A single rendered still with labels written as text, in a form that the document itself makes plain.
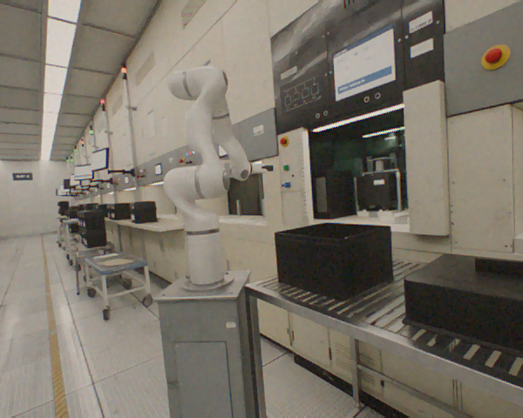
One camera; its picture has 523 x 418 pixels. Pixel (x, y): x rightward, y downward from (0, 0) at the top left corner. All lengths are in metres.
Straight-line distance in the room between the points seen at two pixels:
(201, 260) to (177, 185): 0.27
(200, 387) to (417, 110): 1.20
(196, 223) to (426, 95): 0.91
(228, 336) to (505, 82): 1.15
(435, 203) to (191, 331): 0.94
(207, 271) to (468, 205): 0.92
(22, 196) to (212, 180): 13.60
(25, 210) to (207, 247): 13.55
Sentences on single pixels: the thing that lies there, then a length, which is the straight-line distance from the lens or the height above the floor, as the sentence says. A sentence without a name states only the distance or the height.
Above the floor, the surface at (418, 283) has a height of 0.86.
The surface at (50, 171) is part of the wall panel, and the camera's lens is 14.48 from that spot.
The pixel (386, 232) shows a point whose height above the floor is 0.92.
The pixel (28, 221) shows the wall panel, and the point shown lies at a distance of 14.42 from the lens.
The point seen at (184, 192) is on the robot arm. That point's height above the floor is 1.09.
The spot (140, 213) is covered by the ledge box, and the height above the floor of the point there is 0.92.
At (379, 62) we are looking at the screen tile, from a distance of 1.38.
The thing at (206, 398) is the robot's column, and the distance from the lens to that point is 1.12.
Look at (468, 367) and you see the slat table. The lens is 0.64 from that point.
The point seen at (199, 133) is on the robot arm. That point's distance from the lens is 1.04.
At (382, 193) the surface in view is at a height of 1.01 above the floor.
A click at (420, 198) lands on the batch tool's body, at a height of 1.01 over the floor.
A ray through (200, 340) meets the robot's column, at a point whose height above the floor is 0.62.
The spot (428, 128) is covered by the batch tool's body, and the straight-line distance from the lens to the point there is 1.19.
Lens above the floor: 1.08
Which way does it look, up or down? 4 degrees down
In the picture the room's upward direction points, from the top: 5 degrees counter-clockwise
